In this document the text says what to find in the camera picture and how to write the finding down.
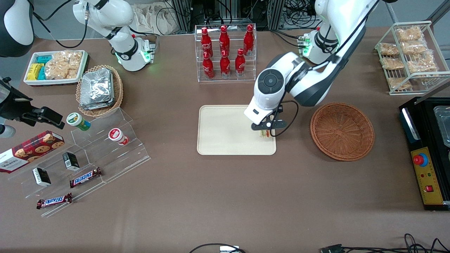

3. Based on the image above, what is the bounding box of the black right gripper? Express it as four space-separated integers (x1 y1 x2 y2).
0 77 66 129

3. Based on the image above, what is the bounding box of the white rectangular snack tray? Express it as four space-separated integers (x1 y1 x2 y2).
24 50 88 86

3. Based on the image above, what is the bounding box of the beige plastic serving tray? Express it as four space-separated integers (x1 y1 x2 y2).
197 105 277 156

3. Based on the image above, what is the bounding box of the brown round wicker basket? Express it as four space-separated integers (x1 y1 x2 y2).
310 102 375 161

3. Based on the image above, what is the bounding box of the tan oval wicker basket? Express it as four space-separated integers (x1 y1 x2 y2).
76 65 124 118

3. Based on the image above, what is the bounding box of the green lidded snack cup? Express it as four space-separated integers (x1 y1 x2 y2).
66 112 91 131

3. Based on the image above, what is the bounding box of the red tartan cookie box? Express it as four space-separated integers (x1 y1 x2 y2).
0 130 65 174

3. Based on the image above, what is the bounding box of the yellow snack pack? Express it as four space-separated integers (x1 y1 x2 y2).
27 63 44 81

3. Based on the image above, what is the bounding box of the small black carton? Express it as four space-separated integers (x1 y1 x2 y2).
32 168 51 187
63 152 80 171

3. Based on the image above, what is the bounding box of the clear bag of rice crackers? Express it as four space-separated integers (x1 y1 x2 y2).
45 50 83 80

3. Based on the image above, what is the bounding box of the silver foil packet stack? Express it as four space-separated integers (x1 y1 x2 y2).
79 68 115 110

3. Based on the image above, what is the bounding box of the clear acrylic bottle rack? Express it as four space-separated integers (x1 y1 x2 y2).
194 24 257 83

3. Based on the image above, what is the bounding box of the red cola bottle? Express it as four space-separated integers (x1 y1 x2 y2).
219 25 230 57
220 50 231 78
201 27 213 58
202 52 215 79
235 48 246 77
243 25 254 56

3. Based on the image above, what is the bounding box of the clear acrylic step stand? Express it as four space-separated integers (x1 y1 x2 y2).
9 107 152 218

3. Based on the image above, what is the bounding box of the brown Snickers bar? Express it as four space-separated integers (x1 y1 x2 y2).
69 167 103 188
37 193 73 210

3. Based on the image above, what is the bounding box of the red lidded snack cup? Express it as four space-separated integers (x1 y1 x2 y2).
108 128 129 146

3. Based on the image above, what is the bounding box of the clear bagged fried snack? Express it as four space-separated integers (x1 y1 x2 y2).
396 26 424 43
379 42 400 57
401 40 428 56
380 57 404 70
387 77 412 90
407 56 438 74

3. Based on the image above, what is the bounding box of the beige cloth bag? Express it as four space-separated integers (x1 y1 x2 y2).
133 3 180 35

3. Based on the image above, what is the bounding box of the black control box yellow panel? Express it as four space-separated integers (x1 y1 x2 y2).
399 97 450 211

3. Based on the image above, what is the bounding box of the clear plastic container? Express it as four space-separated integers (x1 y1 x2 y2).
434 105 450 148

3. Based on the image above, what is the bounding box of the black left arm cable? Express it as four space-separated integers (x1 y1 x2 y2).
272 0 380 138

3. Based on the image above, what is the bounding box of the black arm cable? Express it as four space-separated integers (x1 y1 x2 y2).
32 0 88 49
272 0 380 138

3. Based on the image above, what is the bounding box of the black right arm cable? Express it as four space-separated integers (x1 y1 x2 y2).
32 0 88 49

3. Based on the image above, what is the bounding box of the black cable with white plug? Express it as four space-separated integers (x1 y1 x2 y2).
189 243 247 253

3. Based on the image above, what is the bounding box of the aluminium frame with cables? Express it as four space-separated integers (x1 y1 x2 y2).
172 0 319 32

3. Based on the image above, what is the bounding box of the black cable with black connector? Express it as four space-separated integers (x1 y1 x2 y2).
320 233 450 253

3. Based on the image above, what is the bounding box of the white wire shelf rack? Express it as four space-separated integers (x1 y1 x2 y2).
374 20 450 96

